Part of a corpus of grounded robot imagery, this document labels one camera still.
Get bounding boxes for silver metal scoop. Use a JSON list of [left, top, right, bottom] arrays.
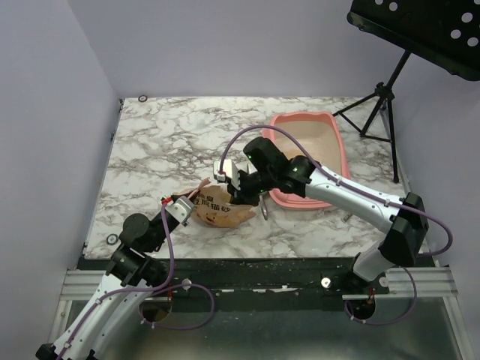
[[259, 194, 269, 221]]

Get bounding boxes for orange cat litter bag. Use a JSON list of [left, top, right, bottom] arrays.
[[173, 178, 257, 228]]

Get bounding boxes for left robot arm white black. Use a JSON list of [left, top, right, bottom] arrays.
[[35, 205, 189, 359]]

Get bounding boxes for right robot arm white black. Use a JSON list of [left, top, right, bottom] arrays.
[[217, 136, 428, 294]]

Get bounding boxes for pink litter box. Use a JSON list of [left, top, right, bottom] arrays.
[[270, 111, 350, 210]]

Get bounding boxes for black music stand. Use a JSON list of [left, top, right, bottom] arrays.
[[334, 0, 479, 183]]

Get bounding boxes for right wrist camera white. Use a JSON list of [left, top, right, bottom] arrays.
[[212, 160, 241, 191]]

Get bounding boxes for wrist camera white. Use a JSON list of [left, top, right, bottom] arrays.
[[212, 160, 241, 191], [165, 196, 195, 227]]

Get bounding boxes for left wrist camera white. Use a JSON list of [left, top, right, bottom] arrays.
[[165, 196, 195, 227]]

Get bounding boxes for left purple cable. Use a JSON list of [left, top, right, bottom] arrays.
[[52, 200, 215, 360]]

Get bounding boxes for purple cable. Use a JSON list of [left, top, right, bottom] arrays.
[[52, 200, 215, 360], [219, 125, 455, 326]]

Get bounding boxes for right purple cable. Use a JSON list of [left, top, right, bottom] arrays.
[[219, 125, 455, 326]]

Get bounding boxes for black table front rail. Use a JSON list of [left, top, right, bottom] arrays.
[[76, 256, 391, 312]]

